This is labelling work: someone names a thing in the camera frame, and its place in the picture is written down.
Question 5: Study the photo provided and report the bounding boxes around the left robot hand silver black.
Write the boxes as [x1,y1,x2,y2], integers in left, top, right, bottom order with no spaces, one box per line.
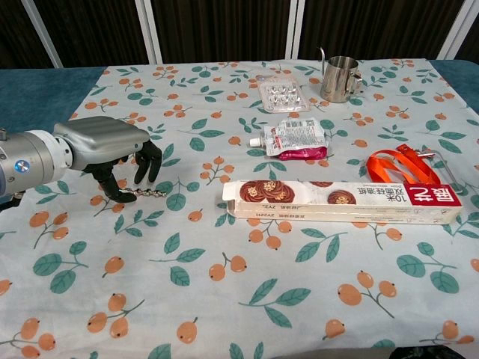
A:
[52,115,164,205]

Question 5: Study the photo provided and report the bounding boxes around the clear blister pack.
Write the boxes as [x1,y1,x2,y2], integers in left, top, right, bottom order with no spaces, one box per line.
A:
[255,73,312,114]

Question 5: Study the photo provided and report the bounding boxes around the floral print tablecloth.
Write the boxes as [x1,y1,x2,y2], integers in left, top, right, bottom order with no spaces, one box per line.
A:
[0,58,479,359]

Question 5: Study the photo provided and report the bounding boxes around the white pink spout pouch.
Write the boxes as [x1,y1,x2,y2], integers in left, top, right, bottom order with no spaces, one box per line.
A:
[248,117,331,162]

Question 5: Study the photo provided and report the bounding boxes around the stainless steel cup with spout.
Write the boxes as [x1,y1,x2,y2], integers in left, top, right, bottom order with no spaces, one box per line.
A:
[317,46,366,104]

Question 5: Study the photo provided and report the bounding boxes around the long white red paper box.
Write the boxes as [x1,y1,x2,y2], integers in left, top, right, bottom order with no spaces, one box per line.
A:
[222,179,464,226]

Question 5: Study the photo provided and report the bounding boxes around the clear badge holder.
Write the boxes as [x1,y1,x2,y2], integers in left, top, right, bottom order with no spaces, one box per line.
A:
[418,147,468,196]

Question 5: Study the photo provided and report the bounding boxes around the white partition post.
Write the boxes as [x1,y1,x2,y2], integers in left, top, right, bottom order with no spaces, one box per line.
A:
[444,0,479,62]
[19,0,62,69]
[289,0,307,61]
[133,0,163,65]

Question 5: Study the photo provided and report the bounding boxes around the orange lanyard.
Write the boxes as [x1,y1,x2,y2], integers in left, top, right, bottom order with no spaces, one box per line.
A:
[365,143,443,187]

